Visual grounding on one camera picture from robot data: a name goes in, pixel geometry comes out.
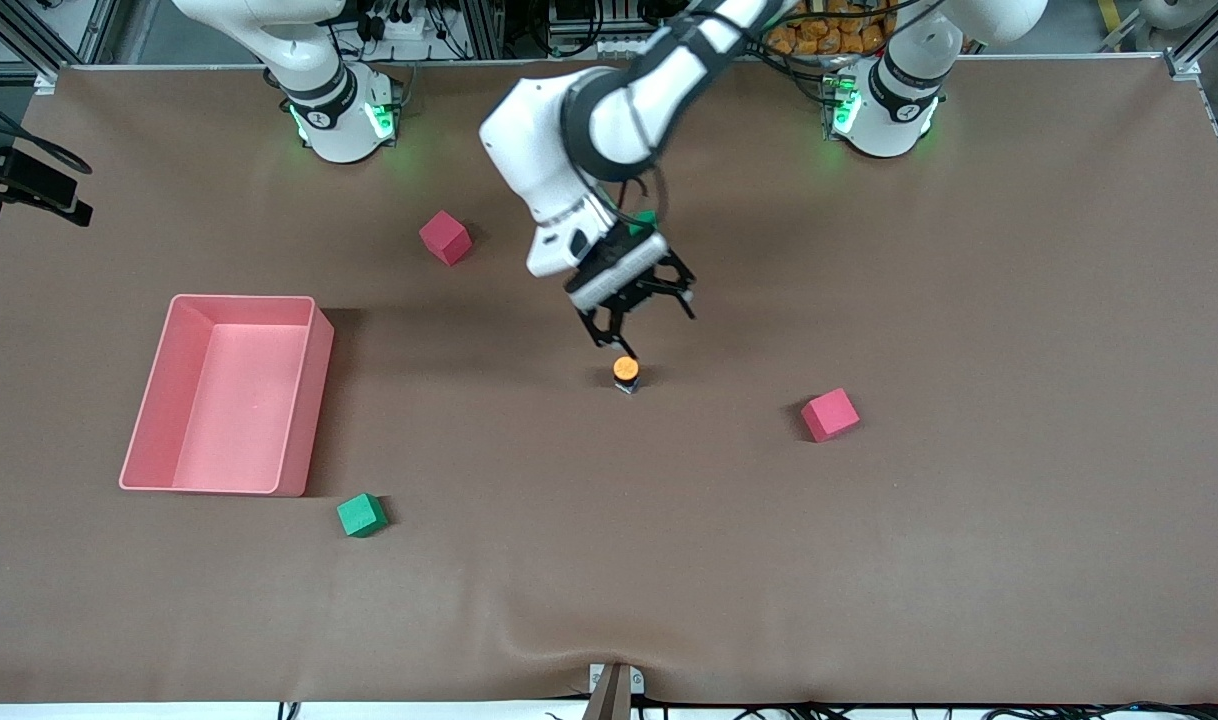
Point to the green foam cube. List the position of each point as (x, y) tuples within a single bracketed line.
[(361, 516), (649, 217)]

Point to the white power strip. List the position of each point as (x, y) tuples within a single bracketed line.
[(399, 28)]

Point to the pink foam cube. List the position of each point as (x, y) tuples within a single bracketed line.
[(445, 237), (829, 415)]

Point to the aluminium frame profile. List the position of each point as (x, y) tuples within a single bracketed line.
[(1184, 65), (45, 80)]

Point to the pink plastic tray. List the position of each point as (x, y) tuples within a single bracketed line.
[(229, 430)]

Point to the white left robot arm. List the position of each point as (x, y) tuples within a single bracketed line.
[(539, 140)]

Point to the brown table mat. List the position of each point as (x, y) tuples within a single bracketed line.
[(609, 520)]

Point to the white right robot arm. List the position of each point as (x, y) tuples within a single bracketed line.
[(339, 130)]

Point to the pile of orange objects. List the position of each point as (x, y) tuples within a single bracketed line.
[(829, 35)]

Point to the white terminal block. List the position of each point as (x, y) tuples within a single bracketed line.
[(619, 46)]

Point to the aluminium camera post with bracket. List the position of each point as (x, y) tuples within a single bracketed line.
[(614, 690)]

